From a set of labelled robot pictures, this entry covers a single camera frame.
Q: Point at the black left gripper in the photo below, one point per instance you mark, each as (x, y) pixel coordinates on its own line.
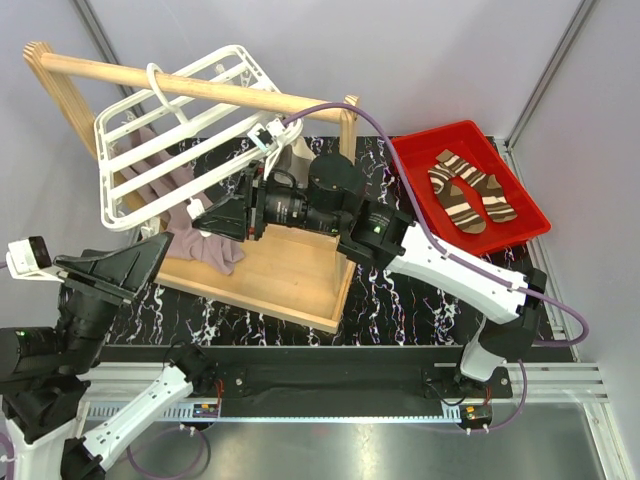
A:
(129, 267)

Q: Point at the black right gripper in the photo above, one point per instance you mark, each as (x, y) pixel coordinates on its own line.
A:
(228, 218)

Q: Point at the wooden clothes rack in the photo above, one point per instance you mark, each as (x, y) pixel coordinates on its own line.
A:
(291, 274)

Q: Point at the grey cream sock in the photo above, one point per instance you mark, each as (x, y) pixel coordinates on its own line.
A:
(296, 158)

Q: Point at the white plastic clip hanger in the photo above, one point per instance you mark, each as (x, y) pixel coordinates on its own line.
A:
(186, 127)

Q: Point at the brown striped sock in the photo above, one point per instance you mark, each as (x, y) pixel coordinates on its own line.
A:
(487, 186)
(453, 201)

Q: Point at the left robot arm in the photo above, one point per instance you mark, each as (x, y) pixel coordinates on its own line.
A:
(42, 368)

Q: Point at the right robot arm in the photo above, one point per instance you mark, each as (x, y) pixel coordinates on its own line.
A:
(371, 233)

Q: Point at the mauve hanging cloth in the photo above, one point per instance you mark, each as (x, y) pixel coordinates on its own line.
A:
(188, 243)

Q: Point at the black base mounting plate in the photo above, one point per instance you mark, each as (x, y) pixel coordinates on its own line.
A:
(347, 380)

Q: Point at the red plastic bin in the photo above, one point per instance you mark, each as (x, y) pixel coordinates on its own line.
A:
(502, 244)

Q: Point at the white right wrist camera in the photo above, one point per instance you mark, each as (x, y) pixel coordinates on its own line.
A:
(272, 139)

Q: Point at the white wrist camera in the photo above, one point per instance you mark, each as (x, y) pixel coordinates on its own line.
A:
(29, 259)
(272, 139)

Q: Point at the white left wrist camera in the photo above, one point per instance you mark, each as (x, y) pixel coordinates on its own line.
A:
(29, 259)

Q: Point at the white slotted cable duct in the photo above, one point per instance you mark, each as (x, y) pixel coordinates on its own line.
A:
(195, 412)

